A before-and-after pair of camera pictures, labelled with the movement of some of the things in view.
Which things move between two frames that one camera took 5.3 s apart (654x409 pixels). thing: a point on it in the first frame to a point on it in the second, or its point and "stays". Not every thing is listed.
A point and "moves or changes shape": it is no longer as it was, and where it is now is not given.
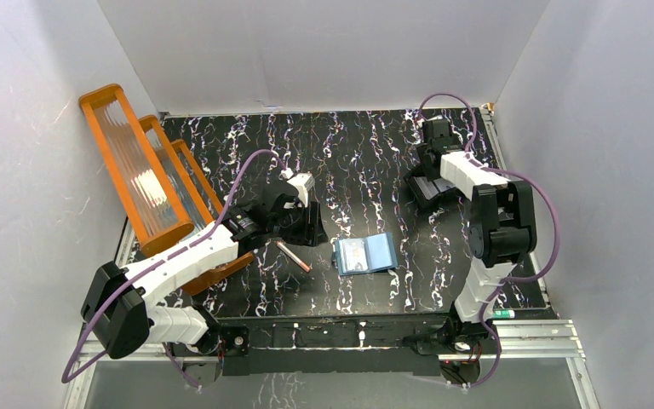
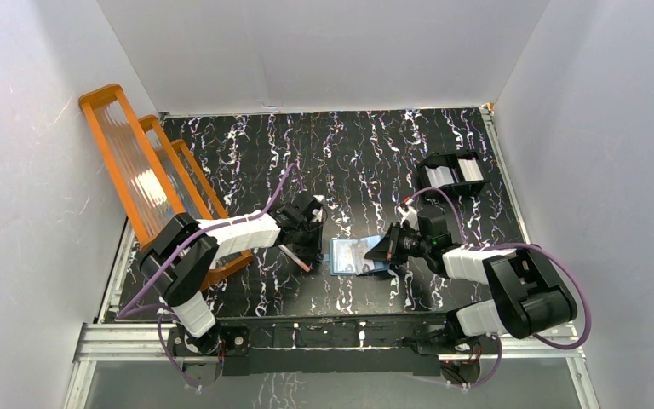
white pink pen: [301, 263] stays
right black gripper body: [422, 151] to [402, 244]
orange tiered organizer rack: [162, 184] stays
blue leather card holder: [358, 256] moves or changes shape
